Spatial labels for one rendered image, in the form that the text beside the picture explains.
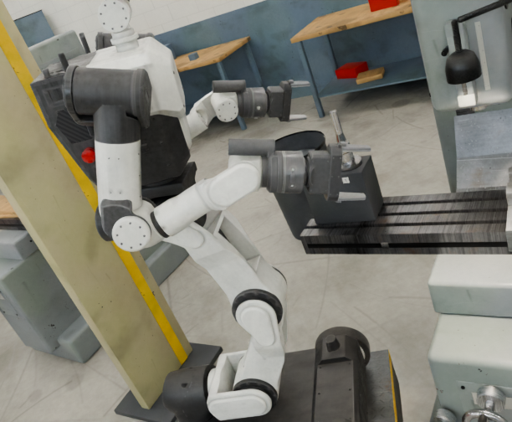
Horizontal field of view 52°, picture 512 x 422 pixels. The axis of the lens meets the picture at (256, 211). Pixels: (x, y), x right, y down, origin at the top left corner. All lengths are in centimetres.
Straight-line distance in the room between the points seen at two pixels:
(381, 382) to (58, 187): 155
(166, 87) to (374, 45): 508
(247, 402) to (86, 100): 104
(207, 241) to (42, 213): 120
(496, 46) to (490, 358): 78
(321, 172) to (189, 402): 98
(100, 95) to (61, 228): 148
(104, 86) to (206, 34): 600
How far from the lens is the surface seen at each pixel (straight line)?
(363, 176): 172
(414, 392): 250
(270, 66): 672
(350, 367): 183
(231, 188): 106
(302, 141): 373
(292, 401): 183
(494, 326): 164
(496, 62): 143
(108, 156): 108
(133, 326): 277
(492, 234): 164
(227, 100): 152
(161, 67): 119
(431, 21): 142
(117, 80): 105
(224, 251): 137
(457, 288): 161
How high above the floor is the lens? 188
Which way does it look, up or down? 26 degrees down
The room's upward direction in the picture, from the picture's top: 22 degrees counter-clockwise
